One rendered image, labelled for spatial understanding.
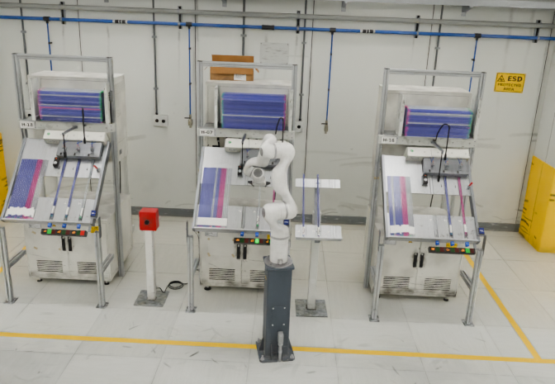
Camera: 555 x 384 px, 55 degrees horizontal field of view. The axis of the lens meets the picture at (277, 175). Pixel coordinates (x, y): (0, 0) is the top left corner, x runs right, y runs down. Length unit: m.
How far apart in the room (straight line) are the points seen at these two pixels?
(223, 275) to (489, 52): 3.49
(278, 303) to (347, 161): 2.60
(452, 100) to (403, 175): 0.73
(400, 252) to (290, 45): 2.43
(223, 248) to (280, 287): 0.98
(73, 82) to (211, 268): 1.89
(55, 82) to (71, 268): 1.55
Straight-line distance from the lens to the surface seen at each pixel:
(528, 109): 6.23
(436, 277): 4.66
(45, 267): 4.94
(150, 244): 4.35
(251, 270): 4.51
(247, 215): 4.06
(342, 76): 5.69
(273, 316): 3.70
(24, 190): 4.56
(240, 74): 4.53
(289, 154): 3.39
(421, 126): 4.33
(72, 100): 4.52
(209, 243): 4.44
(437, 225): 4.21
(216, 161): 4.28
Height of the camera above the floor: 2.32
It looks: 18 degrees down
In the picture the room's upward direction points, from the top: 2 degrees clockwise
